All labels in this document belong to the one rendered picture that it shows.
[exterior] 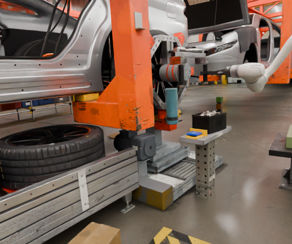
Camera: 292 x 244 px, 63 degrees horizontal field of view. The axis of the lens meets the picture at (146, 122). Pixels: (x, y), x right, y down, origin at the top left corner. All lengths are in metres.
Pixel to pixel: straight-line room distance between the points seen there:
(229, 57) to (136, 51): 3.17
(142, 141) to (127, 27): 0.77
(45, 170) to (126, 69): 0.70
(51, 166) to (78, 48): 0.85
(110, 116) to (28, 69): 0.56
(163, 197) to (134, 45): 0.93
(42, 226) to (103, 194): 0.35
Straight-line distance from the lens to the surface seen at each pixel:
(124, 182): 1.51
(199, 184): 1.71
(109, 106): 1.55
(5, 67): 1.57
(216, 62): 4.37
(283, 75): 5.29
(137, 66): 1.38
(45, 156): 1.35
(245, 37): 4.69
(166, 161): 1.95
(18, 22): 3.57
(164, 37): 1.84
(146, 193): 1.62
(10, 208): 1.19
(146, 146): 1.71
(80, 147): 1.38
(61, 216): 1.30
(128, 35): 1.39
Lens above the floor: 0.85
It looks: 11 degrees down
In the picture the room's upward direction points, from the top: 3 degrees counter-clockwise
